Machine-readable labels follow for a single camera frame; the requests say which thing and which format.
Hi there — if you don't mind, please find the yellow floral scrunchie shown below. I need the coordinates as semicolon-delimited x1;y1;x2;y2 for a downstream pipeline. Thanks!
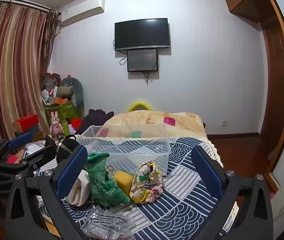
129;160;165;204

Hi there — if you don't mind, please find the dark purple clothing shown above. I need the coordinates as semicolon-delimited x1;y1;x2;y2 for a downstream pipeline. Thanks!
75;109;115;136

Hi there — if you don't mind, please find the cream lace bed cover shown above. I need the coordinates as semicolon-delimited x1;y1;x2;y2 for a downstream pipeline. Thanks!
201;132;224;168

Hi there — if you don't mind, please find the navy patterned bedspread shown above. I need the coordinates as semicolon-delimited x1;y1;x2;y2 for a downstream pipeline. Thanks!
35;136;239;240

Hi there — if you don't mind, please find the brown wooden door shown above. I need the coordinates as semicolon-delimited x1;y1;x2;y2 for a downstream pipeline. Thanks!
259;17;284;175

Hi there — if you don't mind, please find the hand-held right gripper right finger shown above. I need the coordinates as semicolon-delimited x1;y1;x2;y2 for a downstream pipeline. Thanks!
191;145;275;240

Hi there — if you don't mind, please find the large grey plush toy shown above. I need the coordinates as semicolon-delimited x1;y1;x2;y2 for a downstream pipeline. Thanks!
58;76;85;117

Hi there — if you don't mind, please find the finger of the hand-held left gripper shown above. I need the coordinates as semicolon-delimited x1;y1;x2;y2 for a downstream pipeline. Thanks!
0;131;35;161
0;135;58;172

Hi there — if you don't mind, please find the red cardboard box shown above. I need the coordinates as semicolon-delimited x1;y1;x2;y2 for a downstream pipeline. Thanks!
13;114;39;132

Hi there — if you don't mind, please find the pink rabbit doll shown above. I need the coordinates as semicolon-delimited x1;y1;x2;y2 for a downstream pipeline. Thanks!
50;111;64;140

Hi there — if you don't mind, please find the hanging black cable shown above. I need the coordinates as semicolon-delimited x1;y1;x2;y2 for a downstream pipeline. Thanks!
143;65;158;85

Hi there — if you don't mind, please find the silver glitter pouch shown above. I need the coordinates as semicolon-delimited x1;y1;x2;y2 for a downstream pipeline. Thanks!
80;207;135;240

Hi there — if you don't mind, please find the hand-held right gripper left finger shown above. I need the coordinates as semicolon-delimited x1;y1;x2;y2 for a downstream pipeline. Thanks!
4;145;92;240

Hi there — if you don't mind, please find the small black wall monitor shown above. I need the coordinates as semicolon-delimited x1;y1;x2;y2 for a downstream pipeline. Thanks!
127;49;159;73

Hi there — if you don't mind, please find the yellow fuzzy plush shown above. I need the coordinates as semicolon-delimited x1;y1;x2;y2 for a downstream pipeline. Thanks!
127;99;154;112

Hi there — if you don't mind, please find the black wall television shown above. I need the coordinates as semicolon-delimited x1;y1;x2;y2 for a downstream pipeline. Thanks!
114;18;170;51

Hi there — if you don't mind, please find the green fabric storage box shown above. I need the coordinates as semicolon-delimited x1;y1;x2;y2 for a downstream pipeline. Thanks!
44;101;76;128

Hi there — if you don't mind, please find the white cloth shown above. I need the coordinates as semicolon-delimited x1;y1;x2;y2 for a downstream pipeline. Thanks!
65;169;92;207

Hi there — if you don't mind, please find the dark blue box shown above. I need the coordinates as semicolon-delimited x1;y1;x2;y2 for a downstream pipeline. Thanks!
14;125;41;141

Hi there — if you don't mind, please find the striped brown curtain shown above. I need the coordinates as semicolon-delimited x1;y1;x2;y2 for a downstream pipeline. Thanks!
0;1;59;153

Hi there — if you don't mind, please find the white curtain rail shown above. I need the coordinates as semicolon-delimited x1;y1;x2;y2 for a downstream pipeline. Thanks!
0;0;52;12

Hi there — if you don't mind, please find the white air conditioner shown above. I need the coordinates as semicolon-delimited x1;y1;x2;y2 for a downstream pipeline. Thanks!
58;0;106;27

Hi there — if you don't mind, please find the pile of toys and packets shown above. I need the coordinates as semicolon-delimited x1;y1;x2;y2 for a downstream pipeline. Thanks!
41;72;63;105

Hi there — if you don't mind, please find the clear plastic storage box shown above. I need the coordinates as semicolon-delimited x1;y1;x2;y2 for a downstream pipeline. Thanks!
76;124;171;178

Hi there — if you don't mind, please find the red plush cloth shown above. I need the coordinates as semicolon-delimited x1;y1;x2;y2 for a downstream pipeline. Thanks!
71;117;83;129

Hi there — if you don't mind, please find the green knitted glove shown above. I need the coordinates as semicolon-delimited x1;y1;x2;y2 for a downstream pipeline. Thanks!
86;152;132;207

